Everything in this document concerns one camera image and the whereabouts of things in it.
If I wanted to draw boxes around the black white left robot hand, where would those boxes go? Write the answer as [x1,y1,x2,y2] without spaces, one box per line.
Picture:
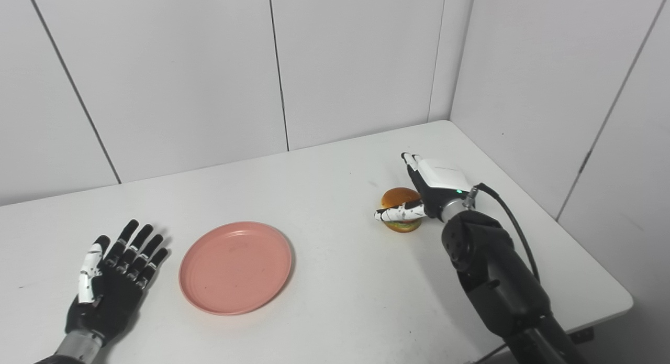
[65,219,171,347]

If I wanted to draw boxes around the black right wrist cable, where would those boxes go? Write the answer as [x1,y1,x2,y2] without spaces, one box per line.
[463,183,541,283]

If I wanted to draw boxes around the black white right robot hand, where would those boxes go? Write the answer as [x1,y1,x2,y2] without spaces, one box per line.
[374,152,474,223]

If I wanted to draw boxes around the pink round plate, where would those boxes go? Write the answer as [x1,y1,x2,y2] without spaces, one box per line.
[178,222,293,316]

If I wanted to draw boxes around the toy hamburger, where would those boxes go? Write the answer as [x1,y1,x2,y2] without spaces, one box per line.
[381,187,422,234]

